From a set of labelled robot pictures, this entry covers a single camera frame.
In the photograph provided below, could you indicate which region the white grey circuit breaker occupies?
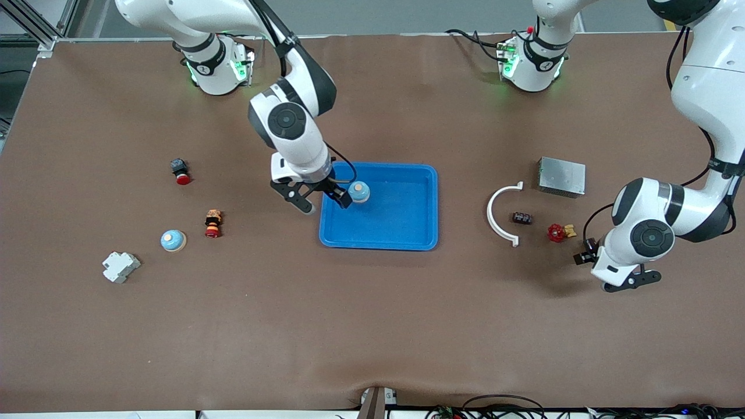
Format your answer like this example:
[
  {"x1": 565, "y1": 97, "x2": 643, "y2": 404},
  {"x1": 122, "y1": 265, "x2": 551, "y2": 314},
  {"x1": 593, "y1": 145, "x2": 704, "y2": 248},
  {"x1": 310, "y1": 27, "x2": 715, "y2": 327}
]
[{"x1": 102, "y1": 251, "x2": 141, "y2": 284}]

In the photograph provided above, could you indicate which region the white curved plastic bracket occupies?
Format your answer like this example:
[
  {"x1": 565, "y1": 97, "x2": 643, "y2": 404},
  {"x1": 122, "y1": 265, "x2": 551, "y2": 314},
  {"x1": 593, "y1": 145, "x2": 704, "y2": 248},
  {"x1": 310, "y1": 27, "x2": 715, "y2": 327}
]
[{"x1": 487, "y1": 182, "x2": 524, "y2": 248}]

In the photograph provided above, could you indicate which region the black looped cable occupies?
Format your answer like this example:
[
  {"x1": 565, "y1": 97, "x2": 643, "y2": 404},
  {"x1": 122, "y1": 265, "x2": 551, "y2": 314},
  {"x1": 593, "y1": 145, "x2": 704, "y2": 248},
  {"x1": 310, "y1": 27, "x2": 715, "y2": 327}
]
[{"x1": 462, "y1": 395, "x2": 546, "y2": 419}]

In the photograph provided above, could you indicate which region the perforated metal power supply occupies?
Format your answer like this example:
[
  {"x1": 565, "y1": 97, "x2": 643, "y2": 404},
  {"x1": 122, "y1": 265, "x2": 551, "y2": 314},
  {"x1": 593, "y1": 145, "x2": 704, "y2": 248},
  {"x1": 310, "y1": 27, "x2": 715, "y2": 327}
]
[{"x1": 537, "y1": 156, "x2": 587, "y2": 199}]

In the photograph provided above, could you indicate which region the blue plastic tray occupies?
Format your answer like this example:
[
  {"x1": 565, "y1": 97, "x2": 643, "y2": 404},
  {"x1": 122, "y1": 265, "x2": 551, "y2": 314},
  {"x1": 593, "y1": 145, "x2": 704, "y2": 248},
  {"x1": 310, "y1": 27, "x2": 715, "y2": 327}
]
[{"x1": 318, "y1": 161, "x2": 439, "y2": 252}]

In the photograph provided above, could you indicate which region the black left base cable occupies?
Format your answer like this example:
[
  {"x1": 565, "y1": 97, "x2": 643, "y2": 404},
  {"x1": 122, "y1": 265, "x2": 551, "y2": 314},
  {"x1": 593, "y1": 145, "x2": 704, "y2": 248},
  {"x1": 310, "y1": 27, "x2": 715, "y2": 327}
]
[{"x1": 445, "y1": 28, "x2": 508, "y2": 62}]

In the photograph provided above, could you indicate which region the brass valve red handwheel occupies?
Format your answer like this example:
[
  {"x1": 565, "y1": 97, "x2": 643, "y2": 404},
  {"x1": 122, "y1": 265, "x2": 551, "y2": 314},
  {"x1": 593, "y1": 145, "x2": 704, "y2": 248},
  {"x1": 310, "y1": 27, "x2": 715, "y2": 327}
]
[{"x1": 546, "y1": 223, "x2": 578, "y2": 243}]

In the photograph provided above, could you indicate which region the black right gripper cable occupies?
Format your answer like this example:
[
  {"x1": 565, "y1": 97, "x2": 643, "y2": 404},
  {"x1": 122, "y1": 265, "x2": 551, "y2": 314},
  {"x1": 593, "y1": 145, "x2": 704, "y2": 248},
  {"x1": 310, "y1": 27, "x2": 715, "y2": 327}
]
[{"x1": 247, "y1": 0, "x2": 357, "y2": 184}]

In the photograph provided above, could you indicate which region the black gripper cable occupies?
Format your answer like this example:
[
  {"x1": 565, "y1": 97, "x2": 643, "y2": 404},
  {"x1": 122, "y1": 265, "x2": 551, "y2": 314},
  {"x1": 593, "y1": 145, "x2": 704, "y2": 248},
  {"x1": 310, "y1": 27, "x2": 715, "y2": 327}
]
[
  {"x1": 582, "y1": 23, "x2": 737, "y2": 245},
  {"x1": 247, "y1": 0, "x2": 357, "y2": 184}
]

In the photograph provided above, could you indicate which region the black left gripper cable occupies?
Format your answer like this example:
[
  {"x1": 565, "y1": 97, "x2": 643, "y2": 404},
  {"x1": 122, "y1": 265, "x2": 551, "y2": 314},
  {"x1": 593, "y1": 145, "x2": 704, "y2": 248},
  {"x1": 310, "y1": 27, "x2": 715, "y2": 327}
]
[{"x1": 582, "y1": 23, "x2": 737, "y2": 245}]

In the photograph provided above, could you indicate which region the aluminium frame profile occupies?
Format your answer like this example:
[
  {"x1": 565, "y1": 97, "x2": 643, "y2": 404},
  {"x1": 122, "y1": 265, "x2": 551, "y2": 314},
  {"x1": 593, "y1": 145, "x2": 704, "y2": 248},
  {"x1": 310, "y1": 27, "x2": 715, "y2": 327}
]
[{"x1": 0, "y1": 0, "x2": 79, "y2": 59}]

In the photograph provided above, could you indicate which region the black cable bundle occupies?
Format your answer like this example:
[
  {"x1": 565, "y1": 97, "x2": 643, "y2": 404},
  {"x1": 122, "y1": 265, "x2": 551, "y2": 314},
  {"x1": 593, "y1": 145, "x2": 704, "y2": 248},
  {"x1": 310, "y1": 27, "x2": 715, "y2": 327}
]
[{"x1": 587, "y1": 403, "x2": 745, "y2": 419}]

